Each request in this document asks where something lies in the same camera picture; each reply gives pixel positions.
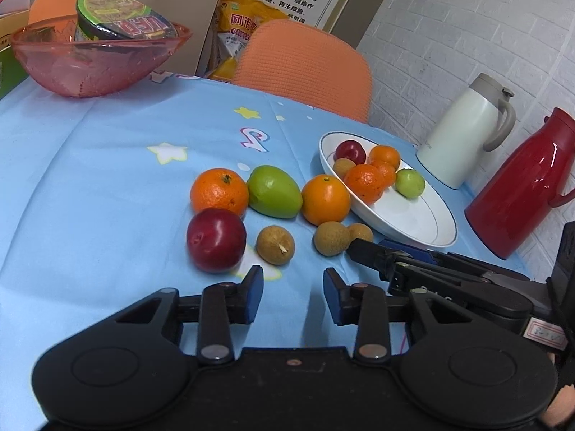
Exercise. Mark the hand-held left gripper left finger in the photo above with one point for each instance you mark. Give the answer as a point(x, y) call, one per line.
point(255, 294)

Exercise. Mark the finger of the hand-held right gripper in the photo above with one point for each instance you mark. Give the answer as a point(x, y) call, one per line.
point(404, 248)
point(373, 256)

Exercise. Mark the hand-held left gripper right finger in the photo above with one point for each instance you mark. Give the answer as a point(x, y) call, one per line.
point(330, 294)

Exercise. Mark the brown longan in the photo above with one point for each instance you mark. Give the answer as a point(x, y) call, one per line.
point(275, 244)
point(360, 232)
point(341, 167)
point(331, 239)

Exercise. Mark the white plate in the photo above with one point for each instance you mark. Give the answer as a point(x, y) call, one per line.
point(404, 217)

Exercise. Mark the green jujube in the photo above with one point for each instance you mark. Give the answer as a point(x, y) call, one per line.
point(409, 183)

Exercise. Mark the large red plum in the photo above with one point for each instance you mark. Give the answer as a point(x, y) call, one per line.
point(216, 240)

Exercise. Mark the large orange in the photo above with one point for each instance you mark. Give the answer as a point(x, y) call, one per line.
point(364, 184)

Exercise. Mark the tangerine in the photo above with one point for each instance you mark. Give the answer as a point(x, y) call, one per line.
point(390, 176)
point(219, 194)
point(325, 200)

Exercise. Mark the green mango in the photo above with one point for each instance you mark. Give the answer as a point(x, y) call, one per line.
point(274, 191)

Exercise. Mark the small red plum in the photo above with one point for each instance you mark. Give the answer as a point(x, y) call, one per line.
point(351, 151)

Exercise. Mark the person's right hand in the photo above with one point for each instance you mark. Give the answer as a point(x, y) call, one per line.
point(561, 406)

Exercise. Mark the red thermos jug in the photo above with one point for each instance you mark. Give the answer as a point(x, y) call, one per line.
point(521, 193)

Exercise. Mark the white thermos jug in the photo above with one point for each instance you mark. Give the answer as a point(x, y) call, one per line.
point(458, 139)

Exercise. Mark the blue cartoon printed tablecloth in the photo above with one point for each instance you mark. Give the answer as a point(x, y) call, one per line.
point(112, 166)

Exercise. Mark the orange chair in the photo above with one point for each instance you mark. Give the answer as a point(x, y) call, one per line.
point(54, 2)
point(310, 67)

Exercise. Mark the yellow plastic bag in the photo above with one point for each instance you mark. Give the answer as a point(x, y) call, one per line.
point(238, 22)

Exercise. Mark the pink plastic bowl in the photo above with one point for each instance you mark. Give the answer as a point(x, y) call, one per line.
point(90, 69)

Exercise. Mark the brown cardboard box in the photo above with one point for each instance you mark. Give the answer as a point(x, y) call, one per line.
point(197, 9)

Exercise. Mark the instant noodle cup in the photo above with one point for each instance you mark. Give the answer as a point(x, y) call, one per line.
point(121, 15)

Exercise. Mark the green cardboard box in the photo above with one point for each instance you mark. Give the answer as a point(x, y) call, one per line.
point(9, 72)

